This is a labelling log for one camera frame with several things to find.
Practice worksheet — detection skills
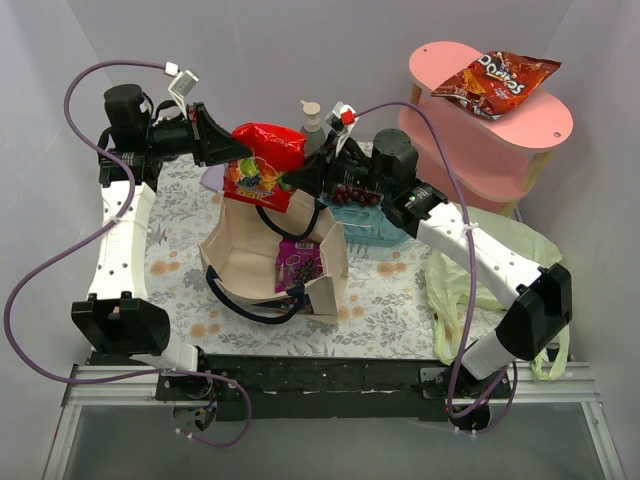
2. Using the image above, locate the purple snack bag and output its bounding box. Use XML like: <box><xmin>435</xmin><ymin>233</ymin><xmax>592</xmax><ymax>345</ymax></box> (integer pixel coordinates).
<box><xmin>275</xmin><ymin>239</ymin><xmax>324</xmax><ymax>293</ymax></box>

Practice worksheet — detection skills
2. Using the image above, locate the orange Doritos chip bag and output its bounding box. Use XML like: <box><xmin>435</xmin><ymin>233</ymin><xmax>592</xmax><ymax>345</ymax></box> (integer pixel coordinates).
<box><xmin>431</xmin><ymin>51</ymin><xmax>562</xmax><ymax>120</ymax></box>

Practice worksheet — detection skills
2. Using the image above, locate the grey soap pump bottle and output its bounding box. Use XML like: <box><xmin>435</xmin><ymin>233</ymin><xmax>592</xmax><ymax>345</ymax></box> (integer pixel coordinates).
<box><xmin>300</xmin><ymin>100</ymin><xmax>326</xmax><ymax>156</ymax></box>

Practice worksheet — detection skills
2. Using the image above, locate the red grape bunch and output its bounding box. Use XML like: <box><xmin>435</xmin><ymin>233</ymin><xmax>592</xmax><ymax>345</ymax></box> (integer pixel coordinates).
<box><xmin>328</xmin><ymin>185</ymin><xmax>382</xmax><ymax>207</ymax></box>

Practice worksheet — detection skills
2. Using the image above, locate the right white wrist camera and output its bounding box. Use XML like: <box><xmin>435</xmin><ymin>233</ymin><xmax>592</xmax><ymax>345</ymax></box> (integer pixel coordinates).
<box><xmin>325</xmin><ymin>101</ymin><xmax>357</xmax><ymax>154</ymax></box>

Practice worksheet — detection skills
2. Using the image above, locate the beige canvas tote bag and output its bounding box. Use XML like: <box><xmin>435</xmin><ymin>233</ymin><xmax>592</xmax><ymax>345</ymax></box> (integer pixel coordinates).
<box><xmin>199</xmin><ymin>191</ymin><xmax>348</xmax><ymax>325</ymax></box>

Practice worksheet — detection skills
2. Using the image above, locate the red fruit candy bag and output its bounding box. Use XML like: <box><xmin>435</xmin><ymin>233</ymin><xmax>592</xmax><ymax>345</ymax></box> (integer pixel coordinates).
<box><xmin>223</xmin><ymin>123</ymin><xmax>306</xmax><ymax>213</ymax></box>

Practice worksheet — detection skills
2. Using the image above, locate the blue transparent plastic tray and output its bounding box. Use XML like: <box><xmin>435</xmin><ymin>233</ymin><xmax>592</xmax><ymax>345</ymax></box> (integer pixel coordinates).
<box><xmin>322</xmin><ymin>197</ymin><xmax>409</xmax><ymax>248</ymax></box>

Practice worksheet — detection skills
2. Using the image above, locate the floral table mat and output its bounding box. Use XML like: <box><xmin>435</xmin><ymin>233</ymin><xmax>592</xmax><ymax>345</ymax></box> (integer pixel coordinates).
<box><xmin>145</xmin><ymin>156</ymin><xmax>468</xmax><ymax>359</ymax></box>

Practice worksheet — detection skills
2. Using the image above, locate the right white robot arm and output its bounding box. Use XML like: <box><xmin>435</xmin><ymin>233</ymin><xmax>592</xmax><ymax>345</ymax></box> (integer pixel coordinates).
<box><xmin>283</xmin><ymin>129</ymin><xmax>572</xmax><ymax>398</ymax></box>

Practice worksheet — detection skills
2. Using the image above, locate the pink three-tier shelf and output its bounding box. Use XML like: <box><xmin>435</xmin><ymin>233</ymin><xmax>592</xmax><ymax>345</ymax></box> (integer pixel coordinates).
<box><xmin>398</xmin><ymin>41</ymin><xmax>573</xmax><ymax>216</ymax></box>

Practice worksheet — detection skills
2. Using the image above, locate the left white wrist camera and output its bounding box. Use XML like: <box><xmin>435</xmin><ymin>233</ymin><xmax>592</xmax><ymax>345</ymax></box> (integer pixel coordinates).
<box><xmin>164</xmin><ymin>62</ymin><xmax>199</xmax><ymax>108</ymax></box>

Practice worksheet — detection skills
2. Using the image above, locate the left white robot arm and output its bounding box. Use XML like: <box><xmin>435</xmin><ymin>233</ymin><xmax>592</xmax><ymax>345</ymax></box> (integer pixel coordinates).
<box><xmin>71</xmin><ymin>84</ymin><xmax>251</xmax><ymax>400</ymax></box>

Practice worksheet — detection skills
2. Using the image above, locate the light green plastic grocery bag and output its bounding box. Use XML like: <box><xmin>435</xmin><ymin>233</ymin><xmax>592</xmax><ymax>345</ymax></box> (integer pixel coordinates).
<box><xmin>416</xmin><ymin>204</ymin><xmax>572</xmax><ymax>382</ymax></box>

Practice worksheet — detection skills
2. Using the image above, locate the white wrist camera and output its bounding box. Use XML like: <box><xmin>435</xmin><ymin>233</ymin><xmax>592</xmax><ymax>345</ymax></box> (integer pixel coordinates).
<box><xmin>164</xmin><ymin>62</ymin><xmax>199</xmax><ymax>108</ymax></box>
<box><xmin>325</xmin><ymin>101</ymin><xmax>357</xmax><ymax>154</ymax></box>

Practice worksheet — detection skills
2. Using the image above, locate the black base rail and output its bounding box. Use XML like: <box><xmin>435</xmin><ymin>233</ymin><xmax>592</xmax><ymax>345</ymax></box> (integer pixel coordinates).
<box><xmin>154</xmin><ymin>352</ymin><xmax>512</xmax><ymax>422</ymax></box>

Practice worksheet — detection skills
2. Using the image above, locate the purple plastic lid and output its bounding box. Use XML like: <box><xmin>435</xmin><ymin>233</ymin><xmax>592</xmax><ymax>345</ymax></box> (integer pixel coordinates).
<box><xmin>200</xmin><ymin>165</ymin><xmax>225</xmax><ymax>192</ymax></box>

